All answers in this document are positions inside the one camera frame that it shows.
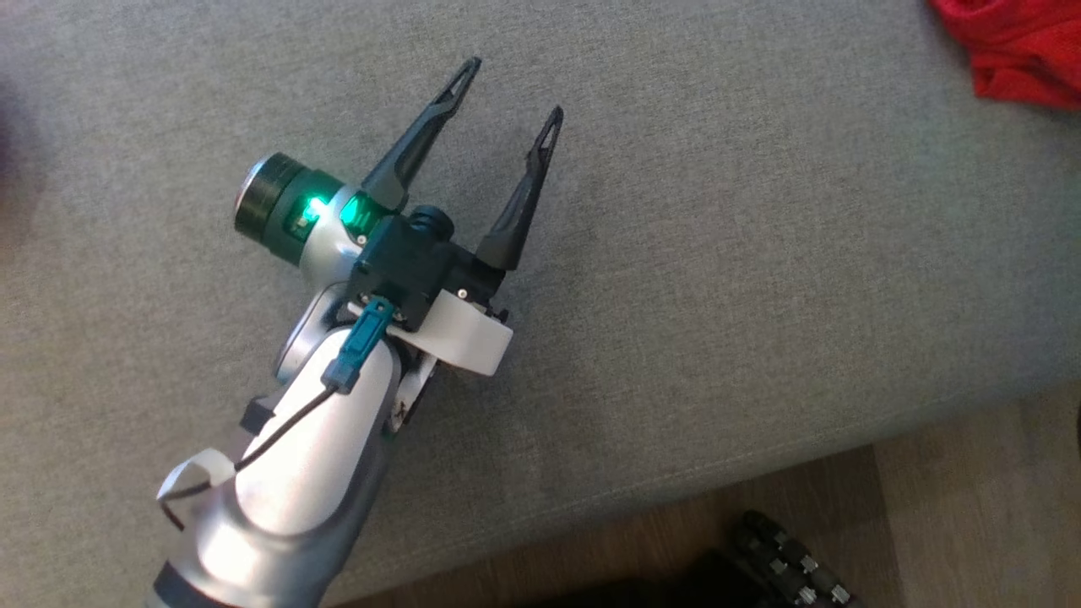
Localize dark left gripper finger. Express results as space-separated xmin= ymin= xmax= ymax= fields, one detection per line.
xmin=361 ymin=56 xmax=483 ymax=214
xmin=475 ymin=105 xmax=565 ymax=273

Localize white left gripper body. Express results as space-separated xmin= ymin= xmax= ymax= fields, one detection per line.
xmin=234 ymin=152 xmax=513 ymax=377

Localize red shorts white side panel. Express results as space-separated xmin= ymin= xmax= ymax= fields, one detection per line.
xmin=929 ymin=0 xmax=1081 ymax=112

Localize black left cable teal plug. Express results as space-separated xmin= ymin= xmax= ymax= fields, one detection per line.
xmin=159 ymin=296 xmax=396 ymax=533

